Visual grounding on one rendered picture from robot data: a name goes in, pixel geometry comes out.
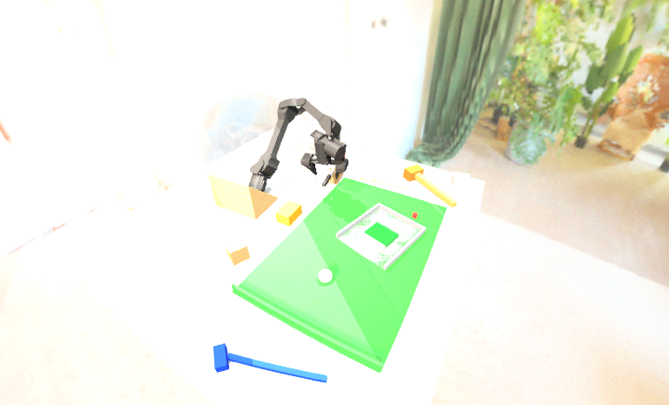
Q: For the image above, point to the white golf ball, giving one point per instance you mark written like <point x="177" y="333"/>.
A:
<point x="325" y="275"/>

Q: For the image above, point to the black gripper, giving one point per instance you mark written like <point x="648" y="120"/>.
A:
<point x="322" y="158"/>

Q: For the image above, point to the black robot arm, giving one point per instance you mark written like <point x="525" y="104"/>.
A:
<point x="268" y="162"/>

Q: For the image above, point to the large green putting mat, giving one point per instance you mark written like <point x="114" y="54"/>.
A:
<point x="363" y="306"/>

